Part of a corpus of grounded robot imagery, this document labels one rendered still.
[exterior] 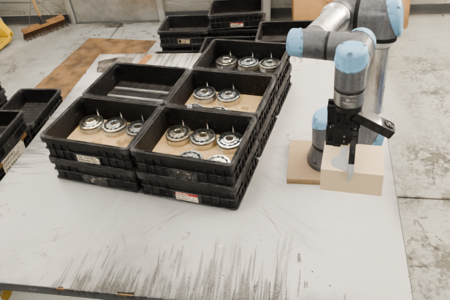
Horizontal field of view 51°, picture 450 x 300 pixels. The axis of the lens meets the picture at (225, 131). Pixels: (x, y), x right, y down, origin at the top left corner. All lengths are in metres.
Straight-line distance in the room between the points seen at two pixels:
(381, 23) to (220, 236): 0.88
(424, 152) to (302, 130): 1.23
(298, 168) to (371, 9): 0.66
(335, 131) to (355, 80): 0.16
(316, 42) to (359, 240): 0.73
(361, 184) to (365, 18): 0.55
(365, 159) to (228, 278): 0.58
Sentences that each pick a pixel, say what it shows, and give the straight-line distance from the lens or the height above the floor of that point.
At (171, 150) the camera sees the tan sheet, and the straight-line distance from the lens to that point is 1.86.
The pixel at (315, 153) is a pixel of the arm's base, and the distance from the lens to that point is 1.83.
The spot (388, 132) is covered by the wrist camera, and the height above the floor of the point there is 1.22.
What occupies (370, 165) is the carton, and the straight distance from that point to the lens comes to 1.31.
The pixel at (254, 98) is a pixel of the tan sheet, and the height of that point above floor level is 0.83.
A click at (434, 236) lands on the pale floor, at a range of 2.68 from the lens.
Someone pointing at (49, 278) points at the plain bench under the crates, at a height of 0.70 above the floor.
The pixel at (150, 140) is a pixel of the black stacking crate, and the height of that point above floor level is 0.88.
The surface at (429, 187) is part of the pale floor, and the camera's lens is 2.93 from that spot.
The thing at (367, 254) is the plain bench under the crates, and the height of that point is 0.70.
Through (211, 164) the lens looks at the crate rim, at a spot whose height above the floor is 0.92.
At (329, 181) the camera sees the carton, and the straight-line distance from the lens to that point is 1.31.
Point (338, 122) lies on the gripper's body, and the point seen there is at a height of 1.24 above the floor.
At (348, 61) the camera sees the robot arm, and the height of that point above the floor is 1.42.
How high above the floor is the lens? 1.97
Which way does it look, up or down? 37 degrees down
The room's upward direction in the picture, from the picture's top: 7 degrees counter-clockwise
